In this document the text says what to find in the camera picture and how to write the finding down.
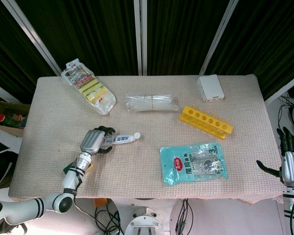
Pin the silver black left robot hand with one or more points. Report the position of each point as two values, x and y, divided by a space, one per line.
91 142

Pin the white tube with cap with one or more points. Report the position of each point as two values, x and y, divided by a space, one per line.
122 139

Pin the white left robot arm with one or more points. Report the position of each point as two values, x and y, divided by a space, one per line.
68 180

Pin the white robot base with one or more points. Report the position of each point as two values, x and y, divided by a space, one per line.
142 224

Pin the yellow test tube rack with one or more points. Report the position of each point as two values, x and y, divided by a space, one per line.
205 121

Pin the yellow green loose sponge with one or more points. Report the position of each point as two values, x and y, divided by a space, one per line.
90 167

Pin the yellow sponges plastic pack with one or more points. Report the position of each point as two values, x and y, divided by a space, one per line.
90 88

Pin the pink waffle tablecloth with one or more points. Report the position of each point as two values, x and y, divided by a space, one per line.
142 176

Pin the small orange block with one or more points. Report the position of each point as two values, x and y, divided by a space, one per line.
101 203

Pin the clear bag of straws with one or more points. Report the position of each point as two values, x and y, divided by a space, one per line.
149 102

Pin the brown cardboard box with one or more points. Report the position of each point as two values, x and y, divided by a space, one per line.
9 129

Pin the teal cleaning cloth package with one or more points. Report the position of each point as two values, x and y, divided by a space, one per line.
183 166

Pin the white rectangular box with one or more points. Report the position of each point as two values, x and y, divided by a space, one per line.
210 86

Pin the white partition post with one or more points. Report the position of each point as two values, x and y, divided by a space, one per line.
34 36
140 36
284 88
218 39

